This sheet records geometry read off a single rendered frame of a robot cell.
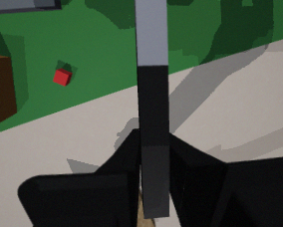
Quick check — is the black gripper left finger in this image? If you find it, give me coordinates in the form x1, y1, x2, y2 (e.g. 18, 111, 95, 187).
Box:
18, 128, 141, 227

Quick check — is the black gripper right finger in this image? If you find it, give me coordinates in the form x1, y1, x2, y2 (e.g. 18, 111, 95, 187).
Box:
169, 133, 283, 227

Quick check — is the red cube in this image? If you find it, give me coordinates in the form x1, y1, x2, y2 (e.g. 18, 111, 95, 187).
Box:
54, 68, 72, 87

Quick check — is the green flat mat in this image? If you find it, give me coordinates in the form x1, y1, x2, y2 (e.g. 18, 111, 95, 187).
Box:
0, 0, 283, 132

